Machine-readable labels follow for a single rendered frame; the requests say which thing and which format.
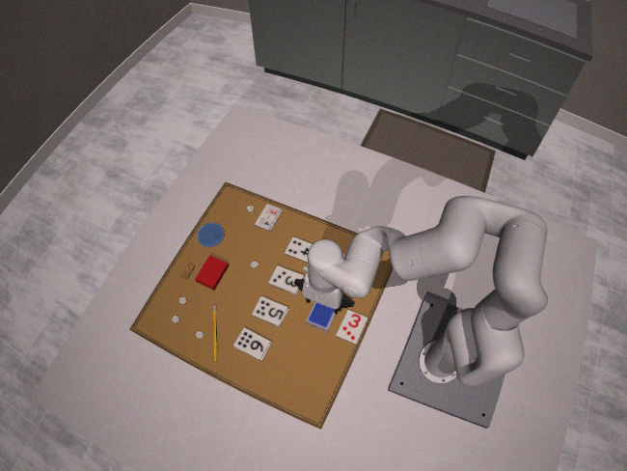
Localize red rectangular box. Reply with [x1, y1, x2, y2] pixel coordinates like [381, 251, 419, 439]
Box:
[196, 256, 229, 291]

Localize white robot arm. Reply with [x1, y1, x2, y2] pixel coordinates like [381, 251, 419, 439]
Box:
[303, 196, 548, 386]

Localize brown square mat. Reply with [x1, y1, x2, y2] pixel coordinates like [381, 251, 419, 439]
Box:
[130, 182, 393, 429]
[135, 186, 391, 423]

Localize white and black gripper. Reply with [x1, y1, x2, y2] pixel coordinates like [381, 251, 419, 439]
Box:
[294, 274, 355, 314]

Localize blue round disc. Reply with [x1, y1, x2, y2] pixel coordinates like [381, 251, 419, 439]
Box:
[197, 223, 224, 247]

